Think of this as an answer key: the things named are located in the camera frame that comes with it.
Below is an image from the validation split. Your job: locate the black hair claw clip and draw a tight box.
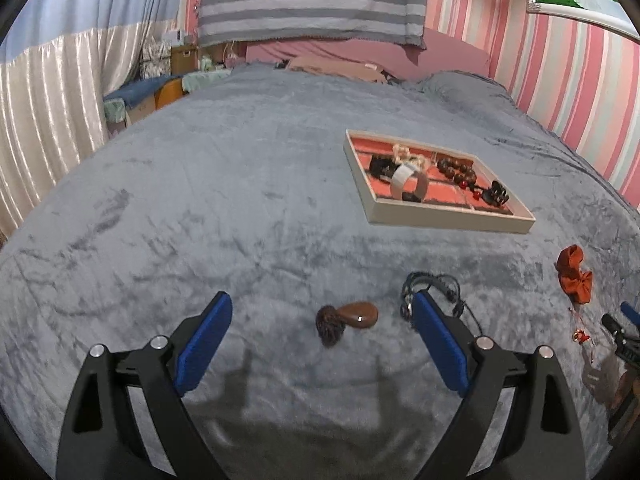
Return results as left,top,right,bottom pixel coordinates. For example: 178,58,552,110
482,180,510,208

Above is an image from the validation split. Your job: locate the brown wooden bead bracelet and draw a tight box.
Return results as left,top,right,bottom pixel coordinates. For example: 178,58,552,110
435,156,478,188

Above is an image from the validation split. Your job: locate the cream braided scrunchie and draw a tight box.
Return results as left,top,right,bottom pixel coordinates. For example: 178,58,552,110
392,144,431,171

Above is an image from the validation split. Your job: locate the orange fabric scrunchie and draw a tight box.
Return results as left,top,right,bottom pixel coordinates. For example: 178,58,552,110
555,245,593,304

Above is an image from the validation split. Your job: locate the tray with brick pattern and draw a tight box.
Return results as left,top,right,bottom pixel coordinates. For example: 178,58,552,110
344,130,536,234

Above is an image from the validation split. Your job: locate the grey plush blanket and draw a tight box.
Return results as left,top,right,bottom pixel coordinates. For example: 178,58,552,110
1,65,639,479

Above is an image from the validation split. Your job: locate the blue folded cloth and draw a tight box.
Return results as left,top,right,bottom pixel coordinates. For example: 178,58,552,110
103,75,180,110

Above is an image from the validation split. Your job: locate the beige pillow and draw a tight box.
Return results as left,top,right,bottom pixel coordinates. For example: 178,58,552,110
286,56,387,84

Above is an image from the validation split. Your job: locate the brown cardboard box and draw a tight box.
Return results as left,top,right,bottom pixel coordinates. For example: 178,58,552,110
170,44,198,76

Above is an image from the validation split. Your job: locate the grey striped hanging cloth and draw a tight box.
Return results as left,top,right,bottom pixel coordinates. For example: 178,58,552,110
198,0,427,48

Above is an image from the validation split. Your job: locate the white pleated curtain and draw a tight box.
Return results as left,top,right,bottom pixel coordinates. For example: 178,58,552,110
1,0,180,236

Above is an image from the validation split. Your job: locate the red cord charm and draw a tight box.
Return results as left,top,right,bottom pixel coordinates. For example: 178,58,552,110
570,304,596,364

